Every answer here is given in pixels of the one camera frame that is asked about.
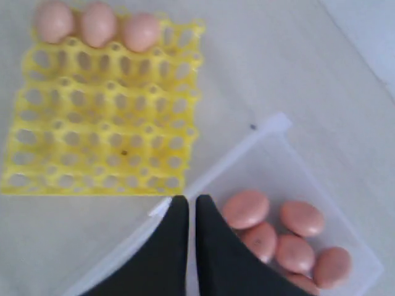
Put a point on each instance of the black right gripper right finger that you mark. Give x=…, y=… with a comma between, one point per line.
x=225, y=266

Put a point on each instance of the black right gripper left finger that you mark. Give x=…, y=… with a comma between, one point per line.
x=159, y=266

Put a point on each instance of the brown speckled egg front-left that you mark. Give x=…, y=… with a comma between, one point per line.
x=303, y=282

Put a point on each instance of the clear plastic box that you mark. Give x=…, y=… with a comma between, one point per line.
x=263, y=162

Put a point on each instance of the yellow plastic egg tray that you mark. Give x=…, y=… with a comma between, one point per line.
x=105, y=121

